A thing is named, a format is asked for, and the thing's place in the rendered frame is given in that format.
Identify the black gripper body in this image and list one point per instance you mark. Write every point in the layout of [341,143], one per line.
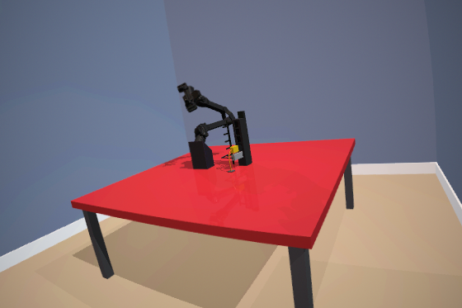
[189,97]

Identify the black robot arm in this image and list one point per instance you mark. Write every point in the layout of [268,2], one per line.
[202,101]

